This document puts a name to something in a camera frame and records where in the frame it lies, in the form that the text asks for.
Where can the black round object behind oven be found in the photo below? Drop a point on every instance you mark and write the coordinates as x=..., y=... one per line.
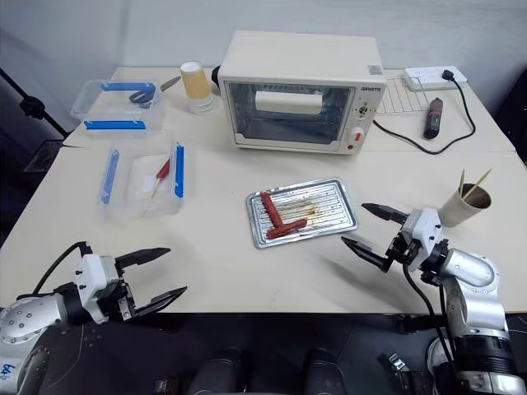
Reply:
x=215, y=80

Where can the dark rounded shape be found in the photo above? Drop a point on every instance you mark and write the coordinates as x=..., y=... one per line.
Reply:
x=222, y=370
x=325, y=370

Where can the bamboo skewer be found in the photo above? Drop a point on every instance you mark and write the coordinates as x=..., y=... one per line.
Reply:
x=481, y=179
x=462, y=181

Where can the long red sausage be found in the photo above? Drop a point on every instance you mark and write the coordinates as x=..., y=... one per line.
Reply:
x=271, y=207

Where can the short red sausage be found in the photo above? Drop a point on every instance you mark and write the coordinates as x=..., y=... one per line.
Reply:
x=286, y=229

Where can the black tripod stand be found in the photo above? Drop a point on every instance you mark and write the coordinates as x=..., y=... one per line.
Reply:
x=33, y=108

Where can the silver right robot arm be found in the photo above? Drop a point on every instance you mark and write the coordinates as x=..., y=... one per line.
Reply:
x=473, y=271

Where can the white toaster oven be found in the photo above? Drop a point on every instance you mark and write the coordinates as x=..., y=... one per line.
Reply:
x=300, y=57

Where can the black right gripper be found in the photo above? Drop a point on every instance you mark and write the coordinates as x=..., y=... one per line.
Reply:
x=405, y=249

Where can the ribbed metal baking tray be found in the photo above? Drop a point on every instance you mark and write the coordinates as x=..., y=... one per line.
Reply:
x=325, y=205

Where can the black and red lighter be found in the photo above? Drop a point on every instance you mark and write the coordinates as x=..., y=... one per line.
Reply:
x=434, y=119

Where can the grey knife blade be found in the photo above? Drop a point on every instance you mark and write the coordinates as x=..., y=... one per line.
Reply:
x=169, y=83

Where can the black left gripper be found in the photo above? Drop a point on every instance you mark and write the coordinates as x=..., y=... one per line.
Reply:
x=121, y=298

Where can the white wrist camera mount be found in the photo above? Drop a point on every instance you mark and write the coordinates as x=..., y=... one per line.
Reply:
x=92, y=280
x=424, y=226

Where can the beige paper cup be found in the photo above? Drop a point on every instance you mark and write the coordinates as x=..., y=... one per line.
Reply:
x=457, y=207

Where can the dark blue scissors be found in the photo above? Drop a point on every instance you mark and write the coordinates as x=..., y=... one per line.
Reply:
x=142, y=97

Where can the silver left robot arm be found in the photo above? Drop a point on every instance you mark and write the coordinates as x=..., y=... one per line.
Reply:
x=29, y=319

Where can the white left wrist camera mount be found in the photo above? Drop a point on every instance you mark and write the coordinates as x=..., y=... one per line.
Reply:
x=92, y=280

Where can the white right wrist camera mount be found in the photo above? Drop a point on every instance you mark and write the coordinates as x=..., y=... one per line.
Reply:
x=424, y=226

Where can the clear plastic cup stack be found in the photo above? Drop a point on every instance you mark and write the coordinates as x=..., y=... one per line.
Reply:
x=202, y=105

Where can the clear box with blue clips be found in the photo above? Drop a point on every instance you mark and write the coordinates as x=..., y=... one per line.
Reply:
x=119, y=123

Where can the small metal clip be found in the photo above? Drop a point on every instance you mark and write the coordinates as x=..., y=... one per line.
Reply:
x=397, y=362

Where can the red-tipped wooden stick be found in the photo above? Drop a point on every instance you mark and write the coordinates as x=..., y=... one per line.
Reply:
x=163, y=170

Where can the brown paper cup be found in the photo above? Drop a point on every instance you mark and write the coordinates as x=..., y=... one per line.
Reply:
x=195, y=80

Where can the white power strip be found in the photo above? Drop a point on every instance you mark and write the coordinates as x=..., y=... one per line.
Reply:
x=424, y=76

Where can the clear flat box, blue clips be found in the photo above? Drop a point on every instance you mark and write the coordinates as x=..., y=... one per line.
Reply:
x=142, y=193

